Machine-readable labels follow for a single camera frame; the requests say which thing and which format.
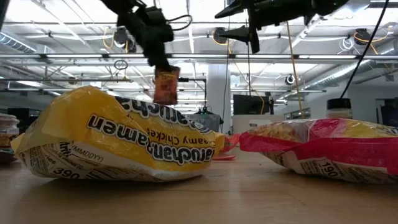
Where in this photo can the orange ramen packet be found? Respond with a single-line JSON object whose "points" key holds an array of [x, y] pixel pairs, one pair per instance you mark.
{"points": [[230, 143]]}

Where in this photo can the black computer case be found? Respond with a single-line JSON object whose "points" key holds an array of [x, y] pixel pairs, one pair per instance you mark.
{"points": [[248, 105]]}

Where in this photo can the red ramen packet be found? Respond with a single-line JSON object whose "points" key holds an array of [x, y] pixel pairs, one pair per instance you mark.
{"points": [[326, 149]]}

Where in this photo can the clear bin middle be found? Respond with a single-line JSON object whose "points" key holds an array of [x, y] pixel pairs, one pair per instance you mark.
{"points": [[205, 121]]}

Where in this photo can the white plastic bin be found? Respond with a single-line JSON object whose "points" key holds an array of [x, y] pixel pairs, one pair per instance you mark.
{"points": [[242, 124]]}

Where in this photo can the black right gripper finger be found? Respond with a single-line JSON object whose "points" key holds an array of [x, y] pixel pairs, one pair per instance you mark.
{"points": [[242, 33], [237, 7]]}

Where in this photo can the black camera rig frame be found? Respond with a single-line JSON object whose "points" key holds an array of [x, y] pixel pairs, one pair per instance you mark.
{"points": [[183, 79]]}

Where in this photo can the yellow ramen packet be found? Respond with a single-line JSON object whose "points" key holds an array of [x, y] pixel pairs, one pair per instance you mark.
{"points": [[93, 124]]}

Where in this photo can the green lid spice jar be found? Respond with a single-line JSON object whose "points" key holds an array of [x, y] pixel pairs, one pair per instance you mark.
{"points": [[339, 107]]}

